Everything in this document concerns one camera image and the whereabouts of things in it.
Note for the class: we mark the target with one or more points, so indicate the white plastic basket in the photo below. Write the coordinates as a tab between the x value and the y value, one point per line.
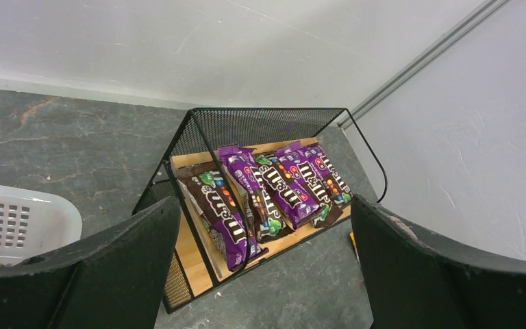
33	223

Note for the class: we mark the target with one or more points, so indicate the yellow M&M bag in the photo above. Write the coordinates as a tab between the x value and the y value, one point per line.
354	247

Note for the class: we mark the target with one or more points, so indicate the dark candy bag underneath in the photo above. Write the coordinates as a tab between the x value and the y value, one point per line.
328	216

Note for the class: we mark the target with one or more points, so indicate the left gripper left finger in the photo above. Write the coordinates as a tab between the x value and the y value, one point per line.
112	279

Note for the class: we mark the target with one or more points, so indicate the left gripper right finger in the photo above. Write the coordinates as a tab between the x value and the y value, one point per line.
418	278

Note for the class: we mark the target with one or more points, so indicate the purple candy bag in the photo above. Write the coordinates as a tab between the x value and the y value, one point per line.
212	200
265	219
294	198
337	189
294	159

